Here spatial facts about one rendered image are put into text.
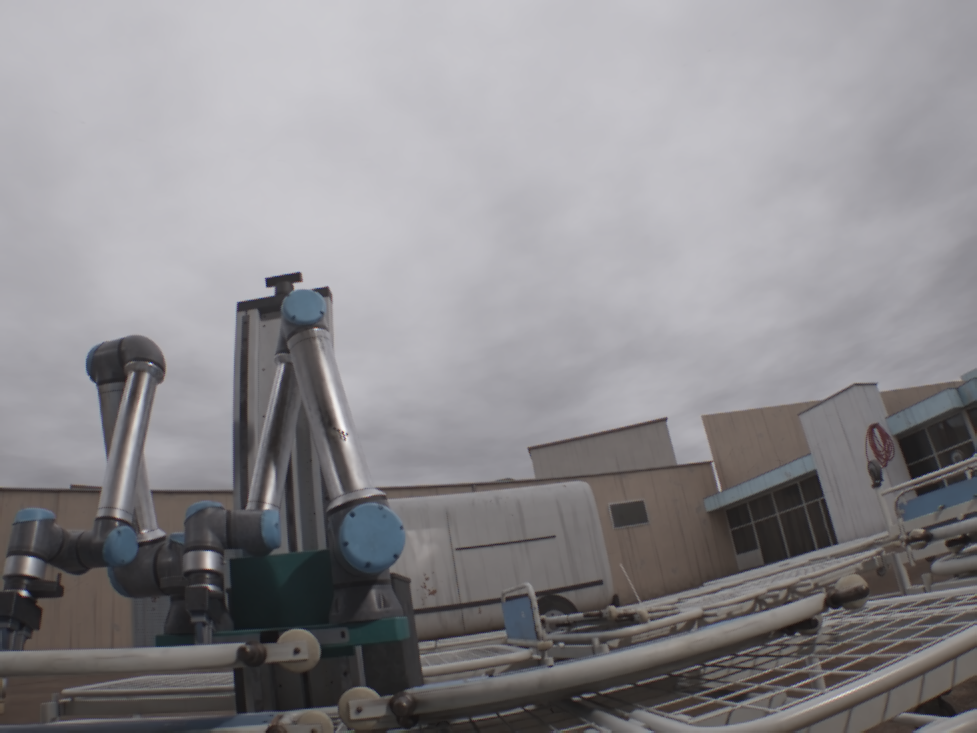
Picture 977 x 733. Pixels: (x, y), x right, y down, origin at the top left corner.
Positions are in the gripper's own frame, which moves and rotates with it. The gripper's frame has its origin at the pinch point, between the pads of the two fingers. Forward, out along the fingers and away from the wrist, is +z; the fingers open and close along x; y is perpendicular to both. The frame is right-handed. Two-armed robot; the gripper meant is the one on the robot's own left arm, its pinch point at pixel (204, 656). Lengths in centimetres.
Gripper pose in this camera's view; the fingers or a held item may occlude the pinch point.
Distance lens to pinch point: 132.2
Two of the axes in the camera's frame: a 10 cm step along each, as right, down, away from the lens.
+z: 2.2, 7.7, -6.0
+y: 9.5, -0.4, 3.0
